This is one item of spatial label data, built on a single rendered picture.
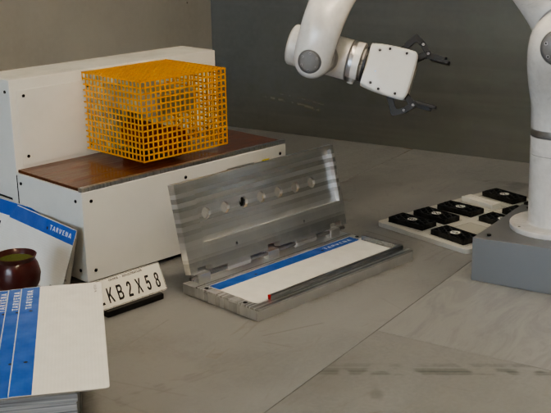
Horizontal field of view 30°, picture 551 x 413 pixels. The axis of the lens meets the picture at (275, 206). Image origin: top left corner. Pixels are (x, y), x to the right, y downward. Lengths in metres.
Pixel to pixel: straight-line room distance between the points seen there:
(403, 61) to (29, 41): 2.18
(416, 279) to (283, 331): 0.36
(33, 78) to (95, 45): 2.11
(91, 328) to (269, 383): 0.28
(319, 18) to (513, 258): 0.59
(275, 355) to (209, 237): 0.37
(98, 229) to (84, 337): 0.52
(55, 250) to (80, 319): 0.46
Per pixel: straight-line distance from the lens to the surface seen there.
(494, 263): 2.01
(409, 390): 1.59
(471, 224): 2.34
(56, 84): 2.19
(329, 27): 2.00
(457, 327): 1.82
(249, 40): 4.74
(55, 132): 2.20
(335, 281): 1.96
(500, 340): 1.78
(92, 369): 1.43
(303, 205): 2.15
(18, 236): 2.16
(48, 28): 4.07
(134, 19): 4.43
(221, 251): 1.98
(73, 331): 1.56
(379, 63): 2.08
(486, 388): 1.61
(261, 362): 1.67
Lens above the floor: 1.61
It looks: 17 degrees down
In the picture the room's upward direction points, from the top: 1 degrees counter-clockwise
